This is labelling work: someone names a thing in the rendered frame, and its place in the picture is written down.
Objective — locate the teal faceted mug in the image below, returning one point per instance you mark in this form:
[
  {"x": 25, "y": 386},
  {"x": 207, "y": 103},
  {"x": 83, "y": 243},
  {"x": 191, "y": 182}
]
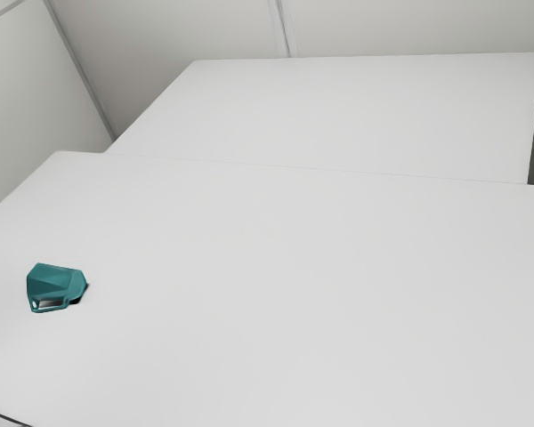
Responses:
[{"x": 53, "y": 281}]

